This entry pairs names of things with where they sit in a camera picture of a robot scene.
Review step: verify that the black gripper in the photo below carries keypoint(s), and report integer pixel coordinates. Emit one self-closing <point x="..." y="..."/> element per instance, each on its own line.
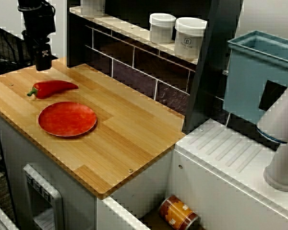
<point x="40" y="45"/>

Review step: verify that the red toy pepper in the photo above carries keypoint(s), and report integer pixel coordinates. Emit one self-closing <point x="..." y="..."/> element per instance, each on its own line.
<point x="52" y="88"/>

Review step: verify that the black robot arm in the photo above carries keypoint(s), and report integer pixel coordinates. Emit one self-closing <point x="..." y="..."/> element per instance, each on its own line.
<point x="36" y="16"/>

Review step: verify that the black shelf side panel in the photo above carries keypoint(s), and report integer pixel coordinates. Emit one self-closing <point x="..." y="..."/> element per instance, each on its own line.
<point x="75" y="43"/>
<point x="213" y="72"/>

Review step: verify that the red round plate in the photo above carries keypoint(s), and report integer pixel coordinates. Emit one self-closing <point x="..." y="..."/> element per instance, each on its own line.
<point x="67" y="119"/>

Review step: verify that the plain white jar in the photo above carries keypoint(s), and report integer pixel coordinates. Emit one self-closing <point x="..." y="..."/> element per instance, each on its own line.
<point x="162" y="28"/>
<point x="93" y="7"/>

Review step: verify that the white shelf board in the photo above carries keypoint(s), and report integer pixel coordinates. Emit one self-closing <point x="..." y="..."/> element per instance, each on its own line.
<point x="124" y="26"/>

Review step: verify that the dark tiled backsplash panel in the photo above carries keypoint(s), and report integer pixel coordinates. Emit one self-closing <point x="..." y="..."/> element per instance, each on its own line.
<point x="134" y="72"/>

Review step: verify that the white jar with logo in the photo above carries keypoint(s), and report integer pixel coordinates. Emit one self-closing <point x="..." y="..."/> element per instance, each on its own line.
<point x="189" y="38"/>

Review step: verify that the white kitchen cabinet body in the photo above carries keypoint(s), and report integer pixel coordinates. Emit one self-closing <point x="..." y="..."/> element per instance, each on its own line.
<point x="79" y="210"/>

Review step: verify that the orange soup can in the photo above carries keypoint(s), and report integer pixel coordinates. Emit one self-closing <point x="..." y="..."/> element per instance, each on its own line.
<point x="177" y="212"/>

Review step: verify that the blue-grey plastic bin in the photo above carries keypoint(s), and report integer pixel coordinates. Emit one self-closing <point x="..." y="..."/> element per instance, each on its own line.
<point x="244" y="83"/>

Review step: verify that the white sink unit with drainboard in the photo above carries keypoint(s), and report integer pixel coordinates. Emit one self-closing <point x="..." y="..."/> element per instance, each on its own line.
<point x="218" y="179"/>

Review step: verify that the white toy faucet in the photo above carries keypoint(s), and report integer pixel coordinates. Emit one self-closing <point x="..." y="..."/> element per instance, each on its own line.
<point x="278" y="115"/>

